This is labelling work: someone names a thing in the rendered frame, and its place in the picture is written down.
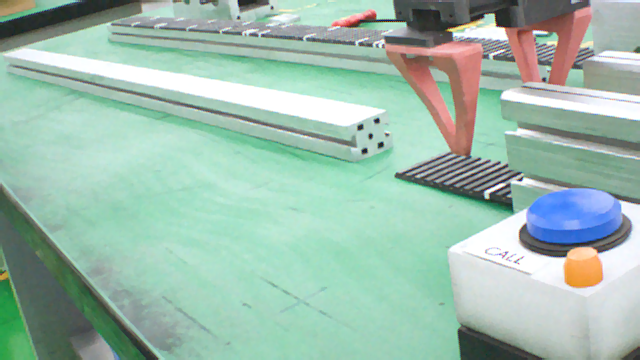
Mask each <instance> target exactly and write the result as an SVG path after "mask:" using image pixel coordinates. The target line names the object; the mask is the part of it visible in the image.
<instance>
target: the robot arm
mask: <svg viewBox="0 0 640 360"><path fill-rule="evenodd" d="M393 6H394V12H395V19H397V20H406V27H402V28H399V29H396V30H393V31H390V32H387V33H384V34H383V36H384V42H385V49H386V56H387V57H388V58H389V60H390V61H391V62H392V64H393V65H394V66H395V68H396V69H397V70H398V71H399V73H400V74H401V75H403V77H404V78H405V79H406V81H407V82H408V83H409V84H410V86H411V87H412V88H413V91H414V92H415V93H416V95H417V96H418V97H419V98H420V100H421V101H422V102H423V104H424V105H425V106H426V108H427V109H428V111H429V113H431V115H432V117H433V118H434V121H435V123H436V125H437V127H438V128H439V130H440V132H441V134H442V136H443V137H444V139H445V141H446V143H447V145H448V146H449V148H450V151H451V153H453V154H455V155H460V156H464V157H467V156H469V155H470V153H471V146H472V140H473V134H474V126H475V117H476V108H477V99H478V91H479V82H480V74H481V65H482V57H483V48H482V46H481V44H478V43H465V42H454V38H453V31H446V30H449V29H452V28H455V27H458V26H461V25H465V24H468V23H471V22H474V21H477V20H480V19H483V18H485V14H489V13H490V14H492V15H493V14H494V17H495V25H496V28H504V31H505V34H506V36H507V39H508V42H509V45H510V48H511V50H512V51H513V54H514V57H515V60H516V62H517V65H518V68H519V71H520V74H521V77H522V80H523V84H525V83H528V82H533V83H542V81H541V77H540V73H539V71H538V68H537V61H536V51H535V43H534V34H533V30H536V31H538V32H553V33H556V34H557V37H558V39H557V42H558V43H557V47H556V51H555V55H554V59H553V63H552V67H551V71H550V74H549V78H548V84H550V85H558V86H565V83H566V80H567V77H568V74H569V72H570V70H571V67H572V65H573V64H572V63H573V61H574V59H575V56H576V54H577V52H578V50H579V48H580V45H581V43H582V41H583V40H584V35H585V33H586V31H587V29H588V27H589V24H590V22H591V20H592V18H593V13H592V10H591V0H393ZM428 66H436V67H437V68H438V70H439V71H443V72H445V73H447V74H448V76H449V80H450V85H451V90H452V96H453V101H454V106H455V125H454V123H453V121H452V118H451V115H450V113H449V111H448V108H447V106H446V104H445V102H444V100H443V97H442V95H441V93H440V91H439V88H437V86H436V84H435V81H434V78H433V76H432V74H431V72H430V70H429V67H428Z"/></svg>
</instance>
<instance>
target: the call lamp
mask: <svg viewBox="0 0 640 360"><path fill-rule="evenodd" d="M563 270H564V279H565V282H566V283H567V284H568V285H569V286H572V287H577V288H587V287H593V286H595V285H597V284H599V283H601V282H602V281H603V261H602V260H601V258H600V257H599V255H598V253H597V252H596V250H594V249H592V248H588V247H580V248H575V249H572V250H570V251H569V252H568V254H567V256H566V259H565V261H564V264H563Z"/></svg>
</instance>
